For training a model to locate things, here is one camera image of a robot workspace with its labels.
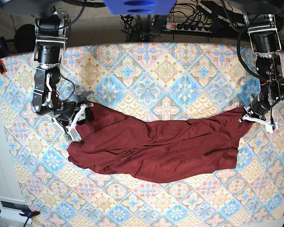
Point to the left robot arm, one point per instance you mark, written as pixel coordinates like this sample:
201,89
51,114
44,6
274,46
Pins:
259,17

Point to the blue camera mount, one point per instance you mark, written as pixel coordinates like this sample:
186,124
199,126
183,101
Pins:
139,7

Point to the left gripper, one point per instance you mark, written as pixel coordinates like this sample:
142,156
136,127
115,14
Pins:
258,107

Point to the black round stool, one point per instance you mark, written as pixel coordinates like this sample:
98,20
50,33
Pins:
25,38

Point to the patterned tablecloth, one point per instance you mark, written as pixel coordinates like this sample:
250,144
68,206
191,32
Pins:
155,81

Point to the white power strip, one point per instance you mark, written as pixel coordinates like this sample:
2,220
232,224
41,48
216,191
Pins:
189,27

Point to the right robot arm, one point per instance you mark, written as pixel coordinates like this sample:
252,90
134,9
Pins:
52,28

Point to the white wall vent panel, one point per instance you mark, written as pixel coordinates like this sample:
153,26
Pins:
13,204

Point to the left table clamp lower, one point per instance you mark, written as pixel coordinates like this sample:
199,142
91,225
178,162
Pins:
26,214

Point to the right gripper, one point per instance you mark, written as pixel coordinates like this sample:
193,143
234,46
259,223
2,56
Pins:
64,112

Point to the maroon t-shirt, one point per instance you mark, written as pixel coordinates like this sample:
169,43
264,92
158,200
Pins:
158,151

